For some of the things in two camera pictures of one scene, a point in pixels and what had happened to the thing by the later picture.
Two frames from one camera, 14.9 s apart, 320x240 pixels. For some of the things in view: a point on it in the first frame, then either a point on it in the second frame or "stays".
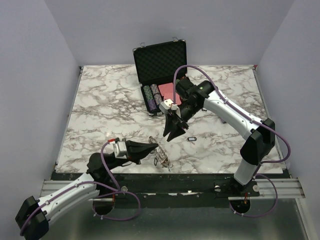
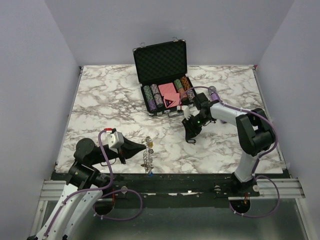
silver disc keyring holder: [161, 157] → [147, 155]
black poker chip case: [159, 63] stays
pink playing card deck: [167, 91] stays
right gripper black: [175, 132] → [190, 131]
